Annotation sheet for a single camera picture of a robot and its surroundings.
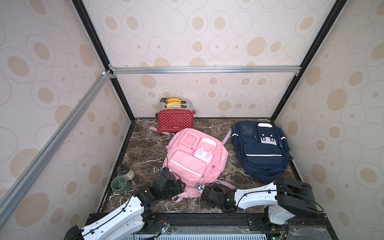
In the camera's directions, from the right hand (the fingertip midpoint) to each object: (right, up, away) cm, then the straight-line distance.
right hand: (207, 195), depth 83 cm
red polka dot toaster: (-20, +44, +19) cm, 52 cm away
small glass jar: (-45, +14, -2) cm, 47 cm away
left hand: (-11, +6, -5) cm, 14 cm away
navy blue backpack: (+37, +25, +14) cm, 47 cm away
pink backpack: (-7, +20, +9) cm, 23 cm away
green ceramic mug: (-50, +5, +2) cm, 50 cm away
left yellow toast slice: (-22, +58, +22) cm, 66 cm away
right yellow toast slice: (-21, +54, +17) cm, 60 cm away
